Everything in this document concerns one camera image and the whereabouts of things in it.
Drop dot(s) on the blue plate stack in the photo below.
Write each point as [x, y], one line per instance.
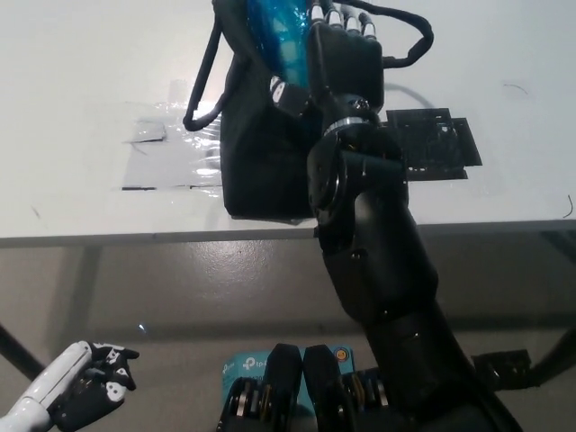
[279, 36]

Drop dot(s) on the large black floor tape marker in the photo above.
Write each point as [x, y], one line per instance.
[508, 369]

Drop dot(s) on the black table leg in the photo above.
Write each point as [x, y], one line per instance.
[555, 357]
[18, 348]

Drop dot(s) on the teal tp-link box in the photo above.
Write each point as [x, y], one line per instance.
[245, 364]

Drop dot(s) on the black fabric tote bag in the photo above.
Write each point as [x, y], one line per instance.
[261, 171]

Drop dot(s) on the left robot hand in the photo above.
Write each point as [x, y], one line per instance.
[54, 373]

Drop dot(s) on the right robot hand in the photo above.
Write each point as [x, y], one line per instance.
[346, 72]

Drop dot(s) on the black tape square patch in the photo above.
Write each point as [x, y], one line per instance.
[441, 144]

